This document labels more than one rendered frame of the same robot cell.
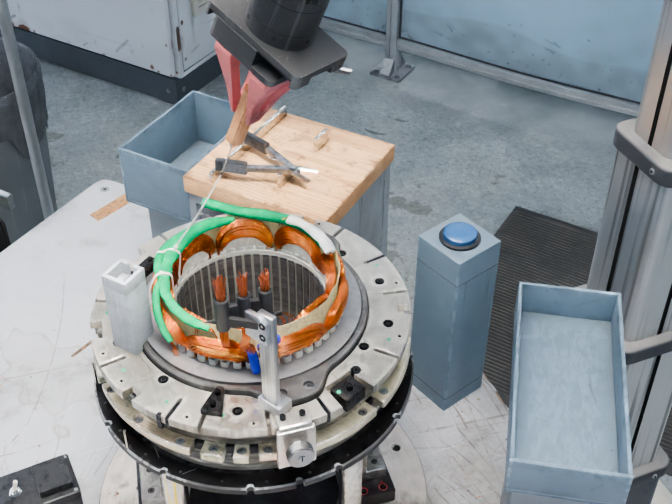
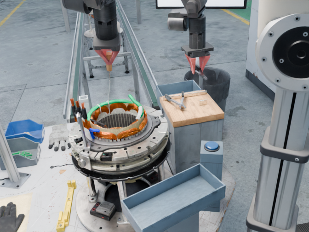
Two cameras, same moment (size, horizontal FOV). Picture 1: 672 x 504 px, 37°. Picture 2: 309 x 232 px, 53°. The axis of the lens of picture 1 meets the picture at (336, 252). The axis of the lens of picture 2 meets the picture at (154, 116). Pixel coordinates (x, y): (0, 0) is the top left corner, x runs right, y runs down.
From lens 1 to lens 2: 73 cm
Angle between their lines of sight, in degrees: 42
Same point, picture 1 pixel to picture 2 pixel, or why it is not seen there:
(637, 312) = (256, 207)
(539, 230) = not seen: outside the picture
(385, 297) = (148, 142)
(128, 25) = not seen: hidden behind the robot
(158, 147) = (173, 91)
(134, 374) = (77, 126)
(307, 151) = (197, 104)
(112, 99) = (268, 105)
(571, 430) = (162, 212)
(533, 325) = (197, 181)
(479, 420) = (206, 220)
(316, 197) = (181, 115)
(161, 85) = not seen: hidden behind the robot
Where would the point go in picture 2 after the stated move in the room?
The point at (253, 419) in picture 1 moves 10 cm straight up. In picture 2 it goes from (80, 148) to (73, 119)
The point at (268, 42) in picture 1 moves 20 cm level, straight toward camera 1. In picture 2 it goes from (96, 35) to (22, 58)
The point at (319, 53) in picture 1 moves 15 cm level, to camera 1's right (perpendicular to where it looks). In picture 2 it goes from (108, 43) to (146, 56)
